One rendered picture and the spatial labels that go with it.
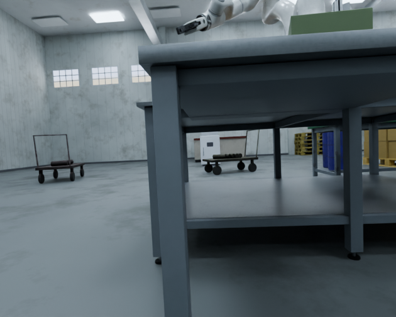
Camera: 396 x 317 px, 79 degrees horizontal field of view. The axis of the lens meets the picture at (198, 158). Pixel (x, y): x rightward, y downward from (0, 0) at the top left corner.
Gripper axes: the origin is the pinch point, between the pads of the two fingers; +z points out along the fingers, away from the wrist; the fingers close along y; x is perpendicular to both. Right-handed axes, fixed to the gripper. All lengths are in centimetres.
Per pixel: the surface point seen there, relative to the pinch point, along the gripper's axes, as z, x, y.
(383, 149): -437, -322, 6
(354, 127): -29, -67, -62
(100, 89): -409, -58, 1094
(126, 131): -386, -271, 996
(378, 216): -17, -109, -74
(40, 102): -176, -16, 1234
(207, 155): -320, -306, 404
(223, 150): -476, -385, 493
